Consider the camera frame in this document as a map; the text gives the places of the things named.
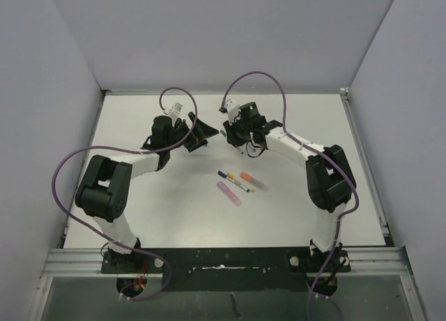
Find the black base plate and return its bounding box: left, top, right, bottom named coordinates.
left=101, top=247, right=351, bottom=297

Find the yellow marker pen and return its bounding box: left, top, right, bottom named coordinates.
left=227, top=173, right=254, bottom=192

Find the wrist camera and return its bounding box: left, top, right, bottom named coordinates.
left=164, top=102, right=183, bottom=123
left=219, top=100, right=240, bottom=124

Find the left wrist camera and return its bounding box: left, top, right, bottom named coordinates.
left=164, top=102, right=183, bottom=123

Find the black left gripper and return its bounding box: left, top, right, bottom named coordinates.
left=165, top=113, right=217, bottom=152

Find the orange cap highlighter pen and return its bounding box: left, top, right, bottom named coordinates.
left=240, top=171, right=269, bottom=191

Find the aluminium frame rail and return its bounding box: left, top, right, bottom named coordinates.
left=40, top=246, right=410, bottom=279

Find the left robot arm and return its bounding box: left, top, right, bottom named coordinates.
left=75, top=112, right=219, bottom=273

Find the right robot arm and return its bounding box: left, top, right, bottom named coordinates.
left=220, top=100, right=356, bottom=272

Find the pink highlighter pen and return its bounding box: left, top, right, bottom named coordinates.
left=217, top=181, right=242, bottom=206

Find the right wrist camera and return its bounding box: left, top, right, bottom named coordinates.
left=219, top=100, right=240, bottom=124

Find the navy blue marker pen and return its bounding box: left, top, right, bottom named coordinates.
left=217, top=171, right=252, bottom=192

